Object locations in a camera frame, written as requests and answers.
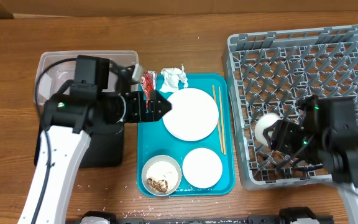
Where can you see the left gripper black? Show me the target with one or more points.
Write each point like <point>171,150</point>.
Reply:
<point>138,113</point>

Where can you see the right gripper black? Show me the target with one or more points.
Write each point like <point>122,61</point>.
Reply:
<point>281,139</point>

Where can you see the white cup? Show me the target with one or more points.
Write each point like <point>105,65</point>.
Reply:
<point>262,124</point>

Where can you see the red foil wrapper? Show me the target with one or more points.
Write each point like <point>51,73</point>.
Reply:
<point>149,84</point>

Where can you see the large pink plate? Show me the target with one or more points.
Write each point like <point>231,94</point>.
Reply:
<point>193,116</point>

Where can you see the small pink bowl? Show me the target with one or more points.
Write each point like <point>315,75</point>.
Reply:
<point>202,168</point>

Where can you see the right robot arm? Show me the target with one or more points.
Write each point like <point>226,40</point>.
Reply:
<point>327,137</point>

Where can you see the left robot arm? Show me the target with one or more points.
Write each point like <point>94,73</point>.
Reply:
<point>68,124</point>

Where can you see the grey dishwasher rack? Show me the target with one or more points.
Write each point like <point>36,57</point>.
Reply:
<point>268,72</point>

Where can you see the crumpled white napkin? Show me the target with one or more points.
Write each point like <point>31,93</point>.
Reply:
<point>171,79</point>

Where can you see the teal plastic tray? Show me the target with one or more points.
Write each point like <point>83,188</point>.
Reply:
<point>154,139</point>

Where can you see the black plastic bin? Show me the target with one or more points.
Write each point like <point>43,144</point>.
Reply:
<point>105,146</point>

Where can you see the grey bowl with rice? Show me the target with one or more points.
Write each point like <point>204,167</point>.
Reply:
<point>160,176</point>

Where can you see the clear plastic bin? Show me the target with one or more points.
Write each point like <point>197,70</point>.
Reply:
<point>56,76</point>

